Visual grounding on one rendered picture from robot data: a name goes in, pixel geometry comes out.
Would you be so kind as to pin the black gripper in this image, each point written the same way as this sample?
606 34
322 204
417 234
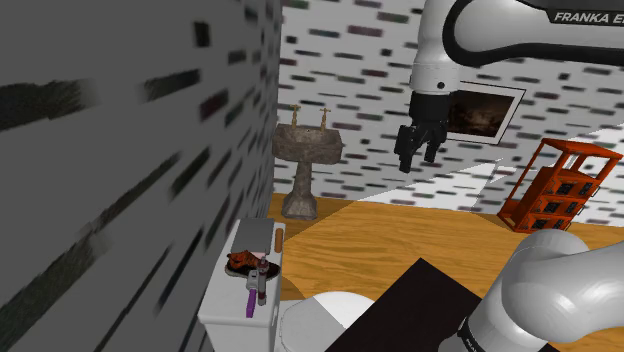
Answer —
429 109

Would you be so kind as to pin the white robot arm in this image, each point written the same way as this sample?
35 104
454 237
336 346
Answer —
536 292

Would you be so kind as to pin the orange shelf unit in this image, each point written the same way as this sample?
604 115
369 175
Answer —
556 190

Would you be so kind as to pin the dark robot stand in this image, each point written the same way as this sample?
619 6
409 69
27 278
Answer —
414 312

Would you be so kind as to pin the brown cylinder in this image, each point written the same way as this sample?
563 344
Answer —
279 240

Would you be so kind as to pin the grey flat tablet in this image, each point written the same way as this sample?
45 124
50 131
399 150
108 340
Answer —
252 236

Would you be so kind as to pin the dark red bottle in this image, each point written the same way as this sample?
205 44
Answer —
263 287

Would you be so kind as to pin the orange sneaker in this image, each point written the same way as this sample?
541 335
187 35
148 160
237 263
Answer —
241 262

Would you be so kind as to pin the white toilet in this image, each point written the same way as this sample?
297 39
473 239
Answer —
229 302

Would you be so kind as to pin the dark white-framed wall picture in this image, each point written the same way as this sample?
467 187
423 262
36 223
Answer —
482 114

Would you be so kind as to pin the brown stone pedestal sink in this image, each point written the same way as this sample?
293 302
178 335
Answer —
304 146

